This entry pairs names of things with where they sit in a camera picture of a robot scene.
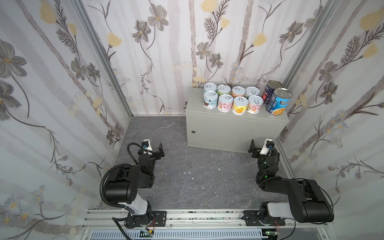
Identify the yellow small can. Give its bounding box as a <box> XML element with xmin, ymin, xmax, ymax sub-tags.
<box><xmin>232</xmin><ymin>97</ymin><xmax>249</xmax><ymax>115</ymax></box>

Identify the brown-label small can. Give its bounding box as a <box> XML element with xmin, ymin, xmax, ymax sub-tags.
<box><xmin>247</xmin><ymin>95</ymin><xmax>264</xmax><ymax>114</ymax></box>

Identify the pink small can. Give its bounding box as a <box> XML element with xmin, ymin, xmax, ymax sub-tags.
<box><xmin>218</xmin><ymin>94</ymin><xmax>234</xmax><ymax>113</ymax></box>

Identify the blue soup can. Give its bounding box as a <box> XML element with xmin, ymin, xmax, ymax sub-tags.
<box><xmin>266</xmin><ymin>88</ymin><xmax>294</xmax><ymax>116</ymax></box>

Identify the grey-label small can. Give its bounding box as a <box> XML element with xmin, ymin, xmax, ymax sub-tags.
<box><xmin>245</xmin><ymin>87</ymin><xmax>260</xmax><ymax>99</ymax></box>

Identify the orange small can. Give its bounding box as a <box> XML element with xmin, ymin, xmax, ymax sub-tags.
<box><xmin>231</xmin><ymin>86</ymin><xmax>246</xmax><ymax>98</ymax></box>

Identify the red and navy tall can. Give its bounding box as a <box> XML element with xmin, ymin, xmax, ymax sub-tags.
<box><xmin>262</xmin><ymin>80</ymin><xmax>283</xmax><ymax>105</ymax></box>

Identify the white can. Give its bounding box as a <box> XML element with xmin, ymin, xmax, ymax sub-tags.
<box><xmin>204</xmin><ymin>91</ymin><xmax>219</xmax><ymax>109</ymax></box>

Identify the green small can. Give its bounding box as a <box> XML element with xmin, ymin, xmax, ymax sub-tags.
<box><xmin>217</xmin><ymin>85</ymin><xmax>232</xmax><ymax>96</ymax></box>

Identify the teal small can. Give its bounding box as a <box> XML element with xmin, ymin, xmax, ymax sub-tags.
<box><xmin>203</xmin><ymin>83</ymin><xmax>217</xmax><ymax>93</ymax></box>

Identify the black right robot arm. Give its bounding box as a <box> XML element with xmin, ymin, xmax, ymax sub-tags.
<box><xmin>248</xmin><ymin>139</ymin><xmax>334</xmax><ymax>225</ymax></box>

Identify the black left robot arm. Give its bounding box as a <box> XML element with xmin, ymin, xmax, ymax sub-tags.
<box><xmin>99</xmin><ymin>139</ymin><xmax>165</xmax><ymax>228</ymax></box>

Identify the grey metal cabinet box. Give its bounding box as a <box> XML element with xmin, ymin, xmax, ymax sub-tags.
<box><xmin>186</xmin><ymin>88</ymin><xmax>289</xmax><ymax>153</ymax></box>

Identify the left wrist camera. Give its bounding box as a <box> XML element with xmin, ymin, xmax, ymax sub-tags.
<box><xmin>142</xmin><ymin>139</ymin><xmax>153</xmax><ymax>155</ymax></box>

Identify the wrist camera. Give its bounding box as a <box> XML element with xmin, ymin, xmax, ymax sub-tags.
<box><xmin>142</xmin><ymin>139</ymin><xmax>153</xmax><ymax>155</ymax></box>
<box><xmin>260</xmin><ymin>139</ymin><xmax>275</xmax><ymax>155</ymax></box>

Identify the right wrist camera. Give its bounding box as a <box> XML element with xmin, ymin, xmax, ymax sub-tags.
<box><xmin>260</xmin><ymin>139</ymin><xmax>275</xmax><ymax>155</ymax></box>

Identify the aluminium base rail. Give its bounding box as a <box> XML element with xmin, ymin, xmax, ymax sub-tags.
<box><xmin>82</xmin><ymin>209</ymin><xmax>335</xmax><ymax>240</ymax></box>

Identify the white slotted cable duct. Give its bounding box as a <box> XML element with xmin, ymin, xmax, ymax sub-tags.
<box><xmin>89</xmin><ymin>229</ymin><xmax>269</xmax><ymax>240</ymax></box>

